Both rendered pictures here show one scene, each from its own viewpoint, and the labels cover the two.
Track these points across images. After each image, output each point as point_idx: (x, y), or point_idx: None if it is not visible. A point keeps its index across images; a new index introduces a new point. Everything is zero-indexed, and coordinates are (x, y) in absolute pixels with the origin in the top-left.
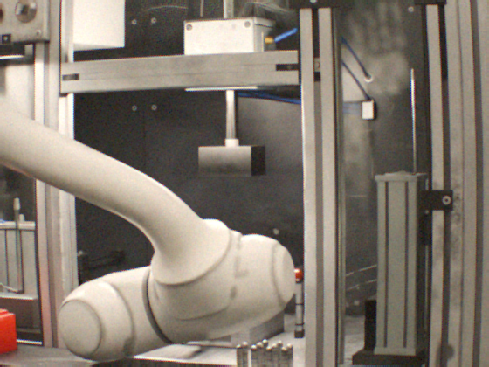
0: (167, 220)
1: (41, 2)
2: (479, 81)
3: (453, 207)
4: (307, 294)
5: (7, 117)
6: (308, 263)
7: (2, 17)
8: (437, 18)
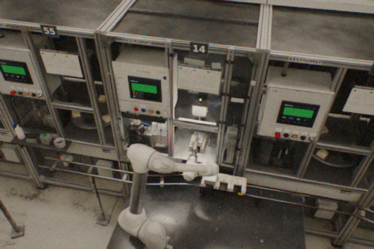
0: (203, 171)
1: (168, 113)
2: (249, 137)
3: (241, 150)
4: (216, 156)
5: (182, 168)
6: (216, 153)
7: (160, 113)
8: (244, 128)
